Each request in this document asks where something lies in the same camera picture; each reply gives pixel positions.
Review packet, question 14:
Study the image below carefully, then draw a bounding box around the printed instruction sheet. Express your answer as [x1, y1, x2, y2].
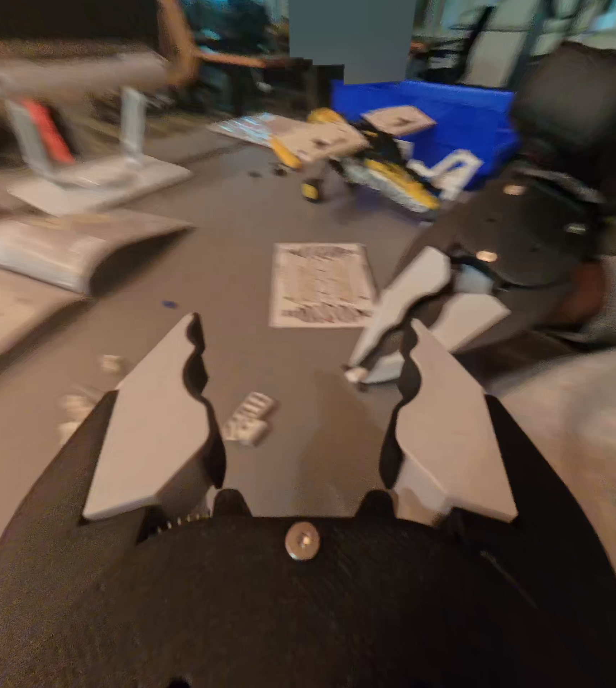
[208, 112, 311, 147]

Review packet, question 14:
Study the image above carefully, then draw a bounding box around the white paper sheet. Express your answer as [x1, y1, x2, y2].
[0, 263, 84, 377]

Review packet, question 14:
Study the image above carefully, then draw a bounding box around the open instruction booklet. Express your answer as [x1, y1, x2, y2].
[0, 209, 196, 294]

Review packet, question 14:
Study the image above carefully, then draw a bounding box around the white base stand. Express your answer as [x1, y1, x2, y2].
[6, 86, 194, 217]

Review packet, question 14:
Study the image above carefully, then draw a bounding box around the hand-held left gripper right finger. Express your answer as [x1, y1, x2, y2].
[379, 318, 519, 526]

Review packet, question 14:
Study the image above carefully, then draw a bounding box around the zebra striped white lego panel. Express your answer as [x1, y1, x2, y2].
[222, 391, 278, 447]

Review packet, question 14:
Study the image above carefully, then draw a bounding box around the zebra print sticker sheet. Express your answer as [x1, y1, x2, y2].
[269, 242, 377, 329]

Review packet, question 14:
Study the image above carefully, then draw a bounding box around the black office chair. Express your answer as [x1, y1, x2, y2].
[509, 42, 616, 216]

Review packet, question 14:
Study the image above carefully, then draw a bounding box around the person's right hand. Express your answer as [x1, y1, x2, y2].
[550, 263, 610, 329]

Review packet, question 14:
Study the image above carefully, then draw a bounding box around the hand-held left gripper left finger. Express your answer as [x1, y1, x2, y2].
[82, 313, 228, 522]

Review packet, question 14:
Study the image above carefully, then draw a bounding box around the yellow lego vehicle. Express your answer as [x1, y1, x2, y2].
[270, 105, 443, 216]

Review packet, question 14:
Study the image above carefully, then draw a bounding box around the blue plastic bin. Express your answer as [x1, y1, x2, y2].
[331, 80, 518, 200]

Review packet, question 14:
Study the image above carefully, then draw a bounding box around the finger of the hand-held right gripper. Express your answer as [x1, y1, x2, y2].
[347, 246, 453, 372]
[362, 266, 512, 385]

